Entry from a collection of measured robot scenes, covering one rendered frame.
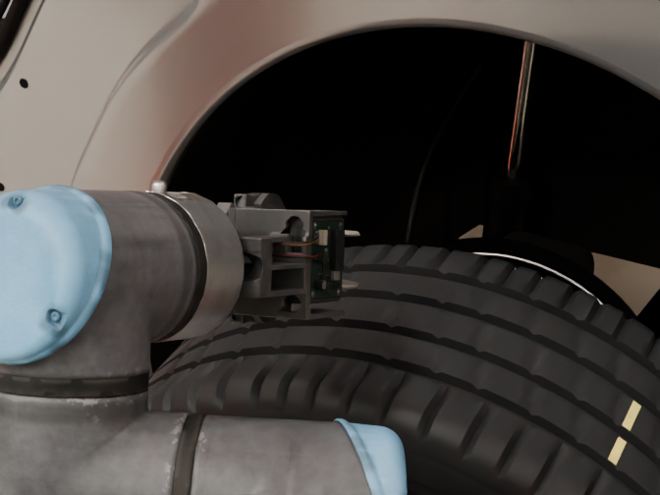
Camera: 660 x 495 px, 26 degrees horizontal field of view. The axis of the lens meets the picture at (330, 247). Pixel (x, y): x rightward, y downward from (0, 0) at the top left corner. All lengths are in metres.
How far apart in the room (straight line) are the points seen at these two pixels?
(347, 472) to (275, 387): 0.32
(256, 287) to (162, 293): 0.09
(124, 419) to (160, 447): 0.03
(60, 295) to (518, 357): 0.45
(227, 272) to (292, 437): 0.13
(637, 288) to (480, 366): 2.22
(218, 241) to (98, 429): 0.14
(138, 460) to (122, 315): 0.08
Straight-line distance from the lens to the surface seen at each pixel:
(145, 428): 0.77
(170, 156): 1.46
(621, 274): 3.32
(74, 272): 0.73
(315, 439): 0.76
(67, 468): 0.76
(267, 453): 0.76
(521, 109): 1.58
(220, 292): 0.84
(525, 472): 1.01
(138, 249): 0.77
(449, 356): 1.07
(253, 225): 0.93
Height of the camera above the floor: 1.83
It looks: 33 degrees down
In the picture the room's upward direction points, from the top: straight up
